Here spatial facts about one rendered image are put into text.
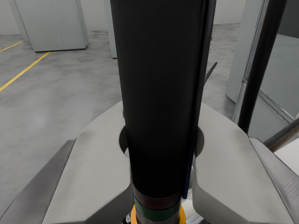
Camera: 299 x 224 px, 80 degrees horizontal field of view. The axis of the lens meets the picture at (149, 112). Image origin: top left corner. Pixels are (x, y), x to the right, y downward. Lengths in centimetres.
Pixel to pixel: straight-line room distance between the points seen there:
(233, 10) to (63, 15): 1050
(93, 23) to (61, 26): 514
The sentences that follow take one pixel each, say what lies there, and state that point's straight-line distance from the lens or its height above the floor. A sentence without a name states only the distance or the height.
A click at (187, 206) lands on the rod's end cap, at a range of 20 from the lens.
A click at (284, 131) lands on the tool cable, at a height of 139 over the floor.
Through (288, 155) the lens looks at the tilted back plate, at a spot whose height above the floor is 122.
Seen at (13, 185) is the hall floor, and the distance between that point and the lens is 238.
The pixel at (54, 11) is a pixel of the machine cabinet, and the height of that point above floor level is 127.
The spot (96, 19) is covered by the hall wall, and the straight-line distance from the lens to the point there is 1240.
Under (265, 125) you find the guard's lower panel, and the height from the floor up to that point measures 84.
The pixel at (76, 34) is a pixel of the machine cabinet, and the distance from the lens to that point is 742.
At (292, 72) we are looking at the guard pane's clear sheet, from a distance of 122.
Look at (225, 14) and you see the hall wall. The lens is 1409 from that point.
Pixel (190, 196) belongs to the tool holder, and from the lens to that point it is 21.
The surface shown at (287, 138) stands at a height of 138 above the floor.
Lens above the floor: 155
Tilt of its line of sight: 32 degrees down
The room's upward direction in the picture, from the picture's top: 2 degrees counter-clockwise
